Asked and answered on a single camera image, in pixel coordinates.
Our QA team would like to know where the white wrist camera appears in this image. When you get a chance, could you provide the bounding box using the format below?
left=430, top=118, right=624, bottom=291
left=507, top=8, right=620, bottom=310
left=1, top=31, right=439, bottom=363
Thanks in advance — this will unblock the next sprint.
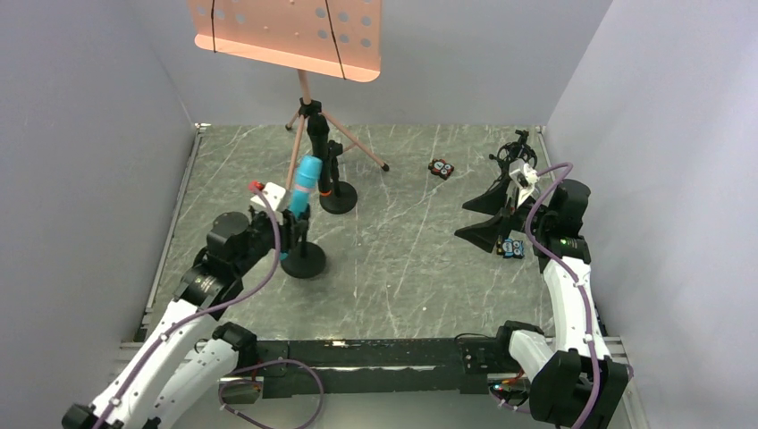
left=508, top=159, right=539, bottom=208
left=248, top=181, right=289, bottom=212

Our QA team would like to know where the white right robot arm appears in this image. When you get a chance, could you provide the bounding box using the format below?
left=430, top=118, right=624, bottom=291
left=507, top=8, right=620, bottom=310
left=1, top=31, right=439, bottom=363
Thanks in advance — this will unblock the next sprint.
left=454, top=179, right=629, bottom=428

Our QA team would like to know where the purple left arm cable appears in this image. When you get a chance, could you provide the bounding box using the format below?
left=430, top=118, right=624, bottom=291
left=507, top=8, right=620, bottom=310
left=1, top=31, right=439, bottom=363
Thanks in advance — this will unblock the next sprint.
left=91, top=186, right=325, bottom=429

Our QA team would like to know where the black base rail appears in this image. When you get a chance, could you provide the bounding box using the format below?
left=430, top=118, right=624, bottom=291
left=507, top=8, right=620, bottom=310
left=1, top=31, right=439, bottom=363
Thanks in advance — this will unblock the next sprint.
left=219, top=335, right=520, bottom=404

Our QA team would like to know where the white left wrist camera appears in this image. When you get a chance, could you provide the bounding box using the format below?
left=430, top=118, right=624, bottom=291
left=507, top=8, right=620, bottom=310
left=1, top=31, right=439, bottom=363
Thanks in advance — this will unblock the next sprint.
left=248, top=181, right=289, bottom=212

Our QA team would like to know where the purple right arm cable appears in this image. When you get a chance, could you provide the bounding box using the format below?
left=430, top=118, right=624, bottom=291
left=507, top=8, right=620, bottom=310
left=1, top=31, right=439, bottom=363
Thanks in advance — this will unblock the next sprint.
left=488, top=163, right=606, bottom=429

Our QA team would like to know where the black round-base mic stand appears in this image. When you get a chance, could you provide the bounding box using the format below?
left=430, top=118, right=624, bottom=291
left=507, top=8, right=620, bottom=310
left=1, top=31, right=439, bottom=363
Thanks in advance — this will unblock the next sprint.
left=318, top=139, right=358, bottom=215

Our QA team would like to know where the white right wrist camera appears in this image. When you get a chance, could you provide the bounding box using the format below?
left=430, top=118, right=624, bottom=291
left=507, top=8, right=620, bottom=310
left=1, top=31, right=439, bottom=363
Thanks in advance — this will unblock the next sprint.
left=508, top=159, right=539, bottom=208

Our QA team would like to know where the blue owl block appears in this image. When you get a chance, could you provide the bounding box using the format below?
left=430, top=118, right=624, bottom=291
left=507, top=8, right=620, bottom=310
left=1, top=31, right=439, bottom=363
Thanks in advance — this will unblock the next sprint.
left=495, top=238, right=525, bottom=259

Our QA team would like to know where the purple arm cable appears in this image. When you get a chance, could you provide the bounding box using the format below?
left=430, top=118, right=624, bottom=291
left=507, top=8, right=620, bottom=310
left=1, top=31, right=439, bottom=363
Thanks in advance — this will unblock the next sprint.
left=91, top=186, right=325, bottom=429
left=488, top=163, right=606, bottom=429

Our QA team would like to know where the blue microphone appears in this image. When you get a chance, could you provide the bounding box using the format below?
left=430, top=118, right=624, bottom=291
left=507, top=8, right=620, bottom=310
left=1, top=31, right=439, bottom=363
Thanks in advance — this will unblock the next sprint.
left=280, top=156, right=323, bottom=260

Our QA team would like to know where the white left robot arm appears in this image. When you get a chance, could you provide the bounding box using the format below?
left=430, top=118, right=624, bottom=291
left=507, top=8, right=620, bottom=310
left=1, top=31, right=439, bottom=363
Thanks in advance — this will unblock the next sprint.
left=62, top=208, right=310, bottom=428

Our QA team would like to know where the small black mic stand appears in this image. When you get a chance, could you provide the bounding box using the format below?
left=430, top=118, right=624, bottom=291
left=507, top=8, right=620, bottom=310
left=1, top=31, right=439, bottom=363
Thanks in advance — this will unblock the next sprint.
left=280, top=220, right=326, bottom=279

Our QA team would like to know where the red owl block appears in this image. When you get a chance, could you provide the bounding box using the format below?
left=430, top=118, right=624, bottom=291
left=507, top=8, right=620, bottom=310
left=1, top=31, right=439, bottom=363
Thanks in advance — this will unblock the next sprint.
left=427, top=158, right=455, bottom=181

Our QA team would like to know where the black shock mount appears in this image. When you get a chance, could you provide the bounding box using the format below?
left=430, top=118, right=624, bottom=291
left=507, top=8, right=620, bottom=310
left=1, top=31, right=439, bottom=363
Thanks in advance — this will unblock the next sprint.
left=489, top=130, right=538, bottom=172

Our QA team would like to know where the pink music stand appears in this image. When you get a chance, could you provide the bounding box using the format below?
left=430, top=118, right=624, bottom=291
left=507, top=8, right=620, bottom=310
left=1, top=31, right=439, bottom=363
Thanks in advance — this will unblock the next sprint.
left=187, top=0, right=383, bottom=187

